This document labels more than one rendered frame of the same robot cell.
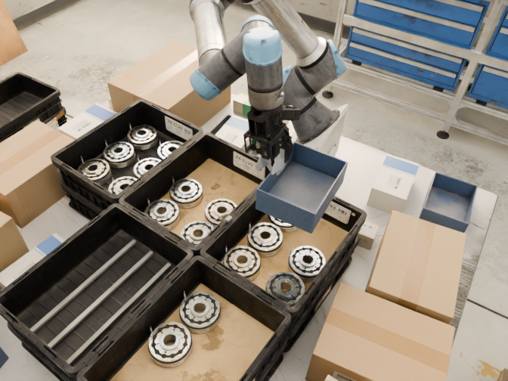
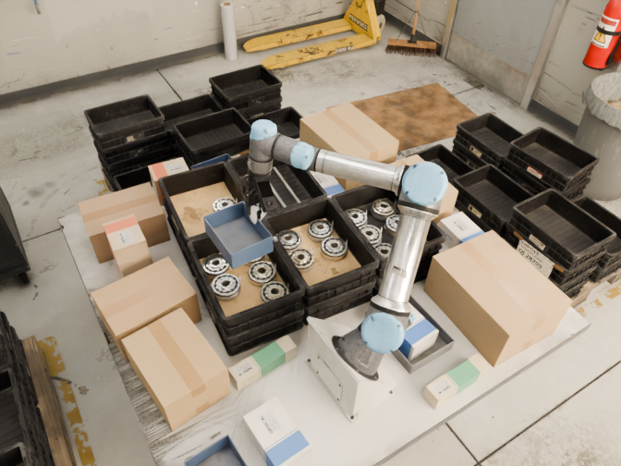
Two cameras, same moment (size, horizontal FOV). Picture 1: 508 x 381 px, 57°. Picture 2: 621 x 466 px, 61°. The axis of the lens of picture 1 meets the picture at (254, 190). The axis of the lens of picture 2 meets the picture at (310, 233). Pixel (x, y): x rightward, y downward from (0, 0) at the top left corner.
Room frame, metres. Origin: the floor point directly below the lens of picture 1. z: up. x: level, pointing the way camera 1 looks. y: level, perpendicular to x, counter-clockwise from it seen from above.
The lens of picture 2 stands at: (1.59, -1.07, 2.34)
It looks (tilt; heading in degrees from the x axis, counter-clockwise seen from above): 45 degrees down; 118
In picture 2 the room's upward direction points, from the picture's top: 2 degrees clockwise
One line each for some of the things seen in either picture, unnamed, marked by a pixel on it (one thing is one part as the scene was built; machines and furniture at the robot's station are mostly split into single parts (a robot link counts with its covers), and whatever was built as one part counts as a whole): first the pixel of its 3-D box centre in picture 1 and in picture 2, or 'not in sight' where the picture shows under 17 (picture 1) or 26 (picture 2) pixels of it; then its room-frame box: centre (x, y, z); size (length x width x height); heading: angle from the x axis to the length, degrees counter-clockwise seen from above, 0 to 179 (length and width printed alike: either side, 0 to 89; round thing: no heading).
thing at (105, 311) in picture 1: (102, 289); (275, 189); (0.63, 0.38, 0.87); 0.40 x 0.30 x 0.11; 147
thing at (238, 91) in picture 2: not in sight; (247, 110); (-0.30, 1.46, 0.37); 0.40 x 0.30 x 0.45; 62
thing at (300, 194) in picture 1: (302, 184); (237, 234); (0.80, -0.12, 1.11); 0.20 x 0.15 x 0.07; 153
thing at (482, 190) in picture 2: not in sight; (489, 213); (1.42, 1.37, 0.31); 0.40 x 0.30 x 0.34; 151
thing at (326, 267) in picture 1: (286, 234); (244, 266); (0.79, -0.10, 0.92); 0.40 x 0.30 x 0.02; 147
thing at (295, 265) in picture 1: (307, 260); (225, 284); (0.75, -0.16, 0.86); 0.10 x 0.10 x 0.01
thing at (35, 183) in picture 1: (29, 171); (414, 192); (1.12, 0.77, 0.78); 0.30 x 0.22 x 0.16; 149
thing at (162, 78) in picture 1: (173, 92); (493, 295); (1.60, 0.35, 0.80); 0.40 x 0.30 x 0.20; 149
